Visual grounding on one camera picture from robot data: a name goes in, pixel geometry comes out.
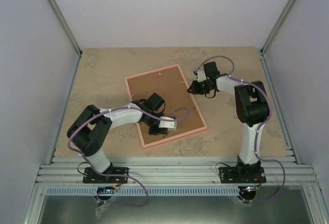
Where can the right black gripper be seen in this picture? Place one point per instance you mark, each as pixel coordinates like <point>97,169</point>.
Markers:
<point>196,90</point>

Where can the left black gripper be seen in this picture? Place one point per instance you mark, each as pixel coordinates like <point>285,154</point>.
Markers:
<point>162,131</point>

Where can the pink wooden picture frame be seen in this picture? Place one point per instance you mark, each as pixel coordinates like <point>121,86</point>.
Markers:
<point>128,93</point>

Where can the brown cardboard backing board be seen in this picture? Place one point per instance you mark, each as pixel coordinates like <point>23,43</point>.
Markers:
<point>159,85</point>

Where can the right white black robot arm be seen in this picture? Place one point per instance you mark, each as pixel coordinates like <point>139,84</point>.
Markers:
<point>252,109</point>

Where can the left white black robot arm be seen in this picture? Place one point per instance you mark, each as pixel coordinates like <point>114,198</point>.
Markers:
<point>90,129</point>

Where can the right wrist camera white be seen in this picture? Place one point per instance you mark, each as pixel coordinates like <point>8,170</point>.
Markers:
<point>201,76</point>

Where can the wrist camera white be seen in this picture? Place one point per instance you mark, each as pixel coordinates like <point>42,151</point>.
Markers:
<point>201,76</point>
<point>168,123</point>

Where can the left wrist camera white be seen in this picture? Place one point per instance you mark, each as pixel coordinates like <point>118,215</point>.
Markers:
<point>168,123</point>

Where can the aluminium rail base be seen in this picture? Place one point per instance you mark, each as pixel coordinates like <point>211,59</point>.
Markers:
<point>189,162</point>

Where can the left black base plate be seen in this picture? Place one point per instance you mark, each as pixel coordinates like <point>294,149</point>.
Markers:
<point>114,175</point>

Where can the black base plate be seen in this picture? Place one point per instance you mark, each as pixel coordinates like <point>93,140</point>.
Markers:
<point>114,175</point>
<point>231,175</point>

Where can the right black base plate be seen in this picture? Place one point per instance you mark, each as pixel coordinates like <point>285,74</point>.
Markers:
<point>231,175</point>

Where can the grey slotted cable duct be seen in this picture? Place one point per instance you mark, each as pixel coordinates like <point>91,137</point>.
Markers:
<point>139,191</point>

